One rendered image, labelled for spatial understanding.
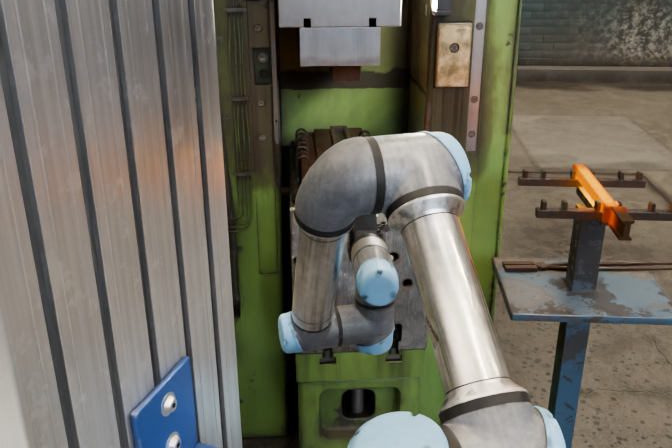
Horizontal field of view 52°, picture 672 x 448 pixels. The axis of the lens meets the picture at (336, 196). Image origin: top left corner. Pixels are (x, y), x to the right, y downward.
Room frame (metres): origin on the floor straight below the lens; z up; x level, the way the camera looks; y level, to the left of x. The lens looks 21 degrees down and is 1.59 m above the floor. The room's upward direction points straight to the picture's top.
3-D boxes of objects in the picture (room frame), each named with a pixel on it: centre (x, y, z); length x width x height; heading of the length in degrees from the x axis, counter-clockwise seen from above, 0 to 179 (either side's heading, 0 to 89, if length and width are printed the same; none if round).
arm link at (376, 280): (1.13, -0.07, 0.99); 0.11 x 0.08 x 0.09; 4
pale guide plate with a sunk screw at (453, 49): (1.85, -0.32, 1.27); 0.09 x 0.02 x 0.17; 94
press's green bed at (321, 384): (1.92, -0.05, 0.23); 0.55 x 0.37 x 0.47; 4
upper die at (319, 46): (1.91, 0.00, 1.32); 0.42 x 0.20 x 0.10; 4
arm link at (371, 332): (1.12, -0.06, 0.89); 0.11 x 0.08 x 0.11; 104
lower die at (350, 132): (1.91, 0.00, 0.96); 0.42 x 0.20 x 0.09; 4
